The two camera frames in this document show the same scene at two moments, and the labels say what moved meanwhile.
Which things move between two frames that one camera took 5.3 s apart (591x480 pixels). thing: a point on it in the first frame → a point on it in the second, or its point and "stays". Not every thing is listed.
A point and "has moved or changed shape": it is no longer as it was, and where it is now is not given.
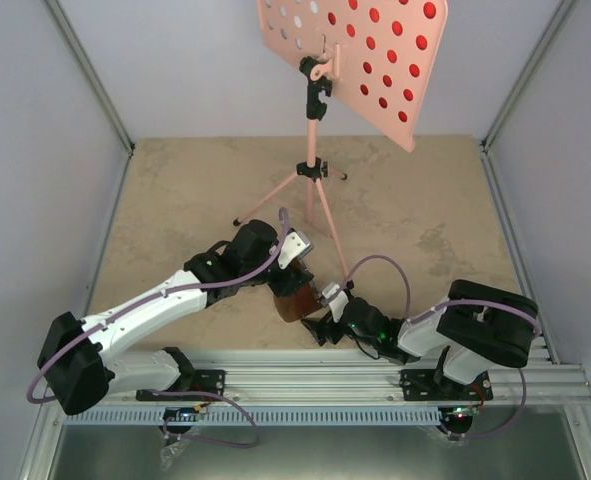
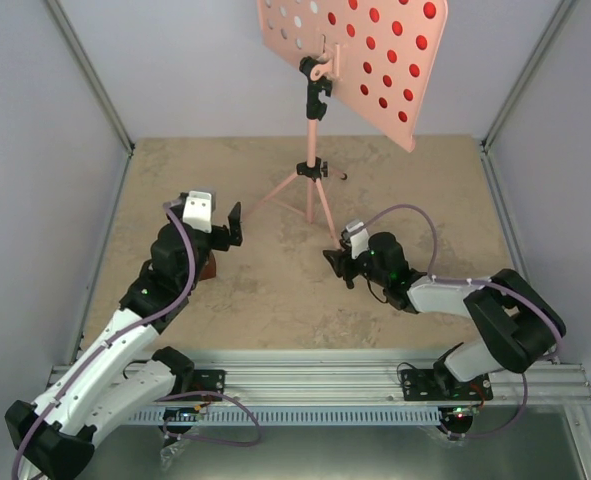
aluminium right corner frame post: (511, 100) stays
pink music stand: (382, 54) stays
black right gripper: (318, 330) → (341, 264)
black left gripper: (290, 282) → (235, 237)
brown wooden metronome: (295, 305) has moved or changed shape
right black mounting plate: (434, 385) stays
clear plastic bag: (169, 453) stays
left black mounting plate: (212, 381) stays
